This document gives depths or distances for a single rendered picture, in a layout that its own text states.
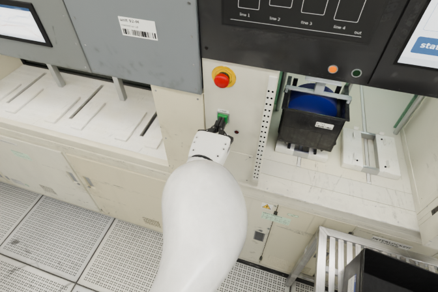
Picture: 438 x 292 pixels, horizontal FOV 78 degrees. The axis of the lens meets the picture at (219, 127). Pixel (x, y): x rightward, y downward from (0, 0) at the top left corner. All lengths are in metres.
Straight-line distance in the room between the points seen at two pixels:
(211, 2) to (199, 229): 0.50
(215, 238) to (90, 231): 1.89
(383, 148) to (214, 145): 0.81
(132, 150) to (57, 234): 1.09
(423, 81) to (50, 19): 0.93
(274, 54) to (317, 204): 0.63
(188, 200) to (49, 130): 1.28
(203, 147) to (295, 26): 0.36
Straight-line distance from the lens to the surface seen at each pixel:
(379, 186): 1.24
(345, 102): 1.11
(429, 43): 0.67
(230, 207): 0.26
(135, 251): 1.96
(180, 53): 0.73
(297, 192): 1.10
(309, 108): 1.14
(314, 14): 0.61
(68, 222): 2.20
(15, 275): 2.21
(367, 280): 1.16
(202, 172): 0.27
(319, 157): 1.18
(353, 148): 1.27
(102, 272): 1.98
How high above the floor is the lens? 1.78
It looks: 46 degrees down
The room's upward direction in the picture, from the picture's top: straight up
